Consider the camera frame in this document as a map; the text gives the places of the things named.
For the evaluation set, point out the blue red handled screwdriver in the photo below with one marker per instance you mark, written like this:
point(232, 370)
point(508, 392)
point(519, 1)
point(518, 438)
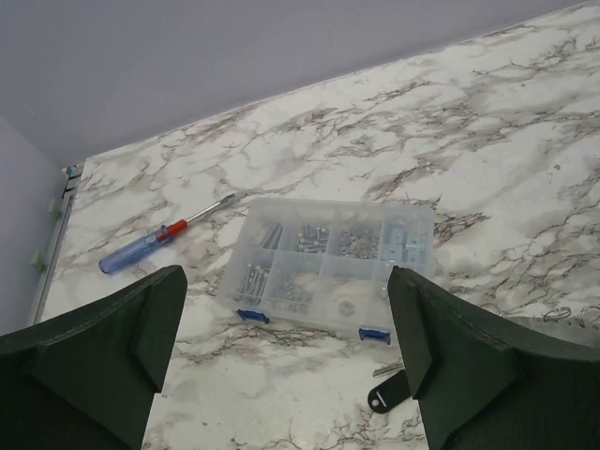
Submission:
point(136, 250)

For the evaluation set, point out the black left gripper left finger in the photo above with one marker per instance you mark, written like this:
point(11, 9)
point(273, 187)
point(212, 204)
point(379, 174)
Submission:
point(86, 379)

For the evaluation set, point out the clear plastic screw organizer box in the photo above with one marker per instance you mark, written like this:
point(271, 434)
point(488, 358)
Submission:
point(326, 265)

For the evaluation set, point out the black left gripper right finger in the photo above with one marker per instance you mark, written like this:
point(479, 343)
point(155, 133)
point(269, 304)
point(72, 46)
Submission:
point(484, 382)

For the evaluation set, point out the aluminium table edge rail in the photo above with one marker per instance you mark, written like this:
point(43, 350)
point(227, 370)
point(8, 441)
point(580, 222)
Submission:
point(44, 261)

